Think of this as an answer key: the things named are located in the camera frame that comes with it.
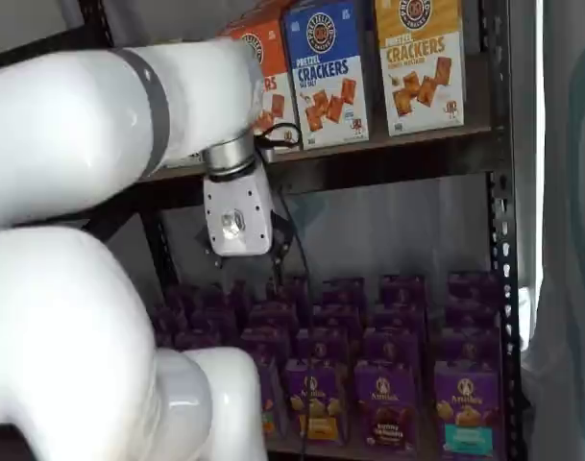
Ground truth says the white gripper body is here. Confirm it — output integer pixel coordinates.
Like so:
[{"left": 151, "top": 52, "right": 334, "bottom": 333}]
[{"left": 203, "top": 167, "right": 276, "bottom": 258}]

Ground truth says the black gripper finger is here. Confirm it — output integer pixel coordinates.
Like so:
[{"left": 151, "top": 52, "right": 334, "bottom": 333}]
[
  {"left": 194, "top": 225, "right": 225, "bottom": 271},
  {"left": 271, "top": 209, "right": 295, "bottom": 292}
]

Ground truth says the purple box brown patch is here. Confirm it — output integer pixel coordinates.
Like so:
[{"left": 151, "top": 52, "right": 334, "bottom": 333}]
[{"left": 353, "top": 359, "right": 421, "bottom": 448}]

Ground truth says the purple Annie's snack box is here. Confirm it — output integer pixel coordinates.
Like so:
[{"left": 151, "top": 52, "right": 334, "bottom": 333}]
[
  {"left": 310, "top": 302, "right": 360, "bottom": 332},
  {"left": 294, "top": 326, "right": 351, "bottom": 366},
  {"left": 238, "top": 326, "right": 293, "bottom": 376},
  {"left": 443, "top": 300, "right": 500, "bottom": 332},
  {"left": 190, "top": 306, "right": 238, "bottom": 332},
  {"left": 371, "top": 300, "right": 426, "bottom": 332},
  {"left": 446, "top": 273, "right": 500, "bottom": 303},
  {"left": 174, "top": 328, "right": 224, "bottom": 350},
  {"left": 380, "top": 274, "right": 427, "bottom": 303},
  {"left": 248, "top": 300, "right": 298, "bottom": 332},
  {"left": 361, "top": 326, "right": 421, "bottom": 366},
  {"left": 152, "top": 306, "right": 187, "bottom": 340},
  {"left": 320, "top": 278, "right": 368, "bottom": 306},
  {"left": 435, "top": 326, "right": 502, "bottom": 366},
  {"left": 265, "top": 276, "right": 307, "bottom": 306}
]

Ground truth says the orange cheddar pretzel crackers box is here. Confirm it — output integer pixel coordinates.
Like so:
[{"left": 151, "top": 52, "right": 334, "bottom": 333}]
[{"left": 217, "top": 18, "right": 303, "bottom": 155}]

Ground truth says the purple box yellow patch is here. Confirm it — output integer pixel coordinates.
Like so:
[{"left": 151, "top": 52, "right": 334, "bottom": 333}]
[{"left": 282, "top": 357, "right": 349, "bottom": 446}]

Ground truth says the blue pretzel crackers box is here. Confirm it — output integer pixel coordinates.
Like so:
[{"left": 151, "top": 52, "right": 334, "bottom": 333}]
[{"left": 280, "top": 0, "right": 373, "bottom": 151}]

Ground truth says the brown wooden shelf board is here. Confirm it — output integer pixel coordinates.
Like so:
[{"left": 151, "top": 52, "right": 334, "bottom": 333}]
[
  {"left": 265, "top": 431, "right": 509, "bottom": 461},
  {"left": 262, "top": 125, "right": 496, "bottom": 159}
]

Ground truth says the purple box orange green patch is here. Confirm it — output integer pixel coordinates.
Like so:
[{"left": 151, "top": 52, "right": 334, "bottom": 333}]
[{"left": 257, "top": 359, "right": 288, "bottom": 441}]

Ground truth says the yellow pretzel crackers box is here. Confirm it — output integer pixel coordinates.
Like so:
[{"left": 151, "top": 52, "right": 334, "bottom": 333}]
[{"left": 373, "top": 0, "right": 468, "bottom": 137}]

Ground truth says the black metal shelf rack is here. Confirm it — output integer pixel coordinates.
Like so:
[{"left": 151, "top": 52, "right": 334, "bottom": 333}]
[{"left": 0, "top": 0, "right": 524, "bottom": 461}]

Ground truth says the purple box teal patch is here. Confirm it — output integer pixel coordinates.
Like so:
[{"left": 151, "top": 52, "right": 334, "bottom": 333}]
[{"left": 433, "top": 359, "right": 507, "bottom": 455}]

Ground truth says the white backdrop teal logo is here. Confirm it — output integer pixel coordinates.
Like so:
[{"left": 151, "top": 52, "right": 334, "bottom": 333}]
[{"left": 512, "top": 0, "right": 585, "bottom": 461}]

